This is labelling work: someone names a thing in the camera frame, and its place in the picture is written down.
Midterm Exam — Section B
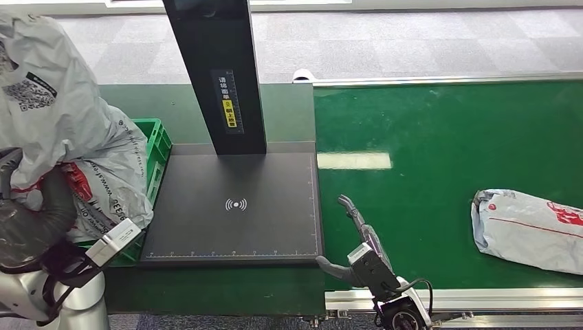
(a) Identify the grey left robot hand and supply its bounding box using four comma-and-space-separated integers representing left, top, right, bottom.
0, 147, 79, 270

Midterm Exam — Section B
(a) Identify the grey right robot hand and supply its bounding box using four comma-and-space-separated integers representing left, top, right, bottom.
315, 194, 395, 289

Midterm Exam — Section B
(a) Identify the grey package with SF logo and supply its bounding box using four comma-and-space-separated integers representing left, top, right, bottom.
0, 10, 155, 245

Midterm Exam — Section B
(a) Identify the green conveyor belt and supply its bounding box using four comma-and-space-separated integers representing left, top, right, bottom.
313, 80, 583, 292

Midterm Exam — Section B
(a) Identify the grey package with red line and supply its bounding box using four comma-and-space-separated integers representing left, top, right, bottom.
470, 188, 583, 276

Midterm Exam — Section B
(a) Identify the dark green table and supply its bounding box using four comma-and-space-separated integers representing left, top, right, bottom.
98, 83, 327, 318

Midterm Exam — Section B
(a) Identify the green plastic crate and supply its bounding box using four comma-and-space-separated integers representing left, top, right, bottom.
77, 118, 173, 268

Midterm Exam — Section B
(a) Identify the black and yellow column label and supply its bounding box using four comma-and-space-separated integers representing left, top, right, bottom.
210, 69, 245, 135

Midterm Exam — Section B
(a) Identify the black scanner column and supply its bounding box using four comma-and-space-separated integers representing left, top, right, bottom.
162, 0, 268, 156

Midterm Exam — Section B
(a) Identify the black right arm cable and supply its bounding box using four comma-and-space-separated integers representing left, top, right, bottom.
373, 278, 435, 320

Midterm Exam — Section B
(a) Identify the black scanner base plate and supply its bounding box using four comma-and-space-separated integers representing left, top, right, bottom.
139, 141, 325, 266

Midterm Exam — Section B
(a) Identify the wide aluminium conveyor rail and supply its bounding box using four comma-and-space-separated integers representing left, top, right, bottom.
324, 287, 583, 329

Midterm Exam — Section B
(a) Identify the thin aluminium conveyor rail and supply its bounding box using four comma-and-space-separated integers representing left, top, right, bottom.
292, 71, 583, 87

